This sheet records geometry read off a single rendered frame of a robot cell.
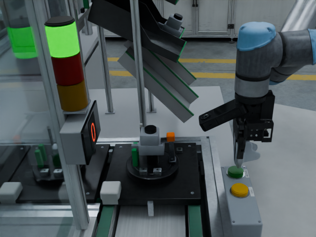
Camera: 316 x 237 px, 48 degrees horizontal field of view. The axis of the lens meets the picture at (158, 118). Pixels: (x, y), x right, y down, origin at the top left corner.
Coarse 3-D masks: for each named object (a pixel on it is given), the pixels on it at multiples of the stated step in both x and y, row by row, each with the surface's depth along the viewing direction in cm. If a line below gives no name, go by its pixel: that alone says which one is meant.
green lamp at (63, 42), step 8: (72, 24) 57; (48, 32) 56; (56, 32) 56; (64, 32) 56; (72, 32) 57; (48, 40) 57; (56, 40) 57; (64, 40) 57; (72, 40) 58; (56, 48) 57; (64, 48) 57; (72, 48) 58; (56, 56) 58; (64, 56) 58
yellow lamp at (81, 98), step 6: (78, 84) 61; (84, 84) 63; (60, 90) 61; (66, 90) 61; (72, 90) 61; (78, 90) 62; (84, 90) 63; (60, 96) 62; (66, 96) 61; (72, 96) 62; (78, 96) 62; (84, 96) 63; (60, 102) 63; (66, 102) 62; (72, 102) 62; (78, 102) 62; (84, 102) 63; (66, 108) 63; (72, 108) 63; (78, 108) 63
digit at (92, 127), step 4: (92, 116) 67; (92, 120) 67; (88, 124) 64; (92, 124) 67; (92, 128) 67; (92, 132) 67; (96, 132) 71; (92, 136) 67; (96, 136) 70; (92, 140) 67; (92, 144) 67; (92, 148) 67
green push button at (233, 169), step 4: (228, 168) 93; (232, 168) 93; (236, 168) 93; (240, 168) 93; (228, 172) 92; (232, 172) 92; (236, 172) 92; (240, 172) 92; (232, 176) 91; (236, 176) 91; (240, 176) 91
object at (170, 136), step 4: (172, 132) 90; (168, 136) 89; (172, 136) 89; (164, 140) 90; (168, 140) 89; (172, 140) 89; (172, 144) 90; (172, 148) 91; (172, 152) 92; (172, 156) 92
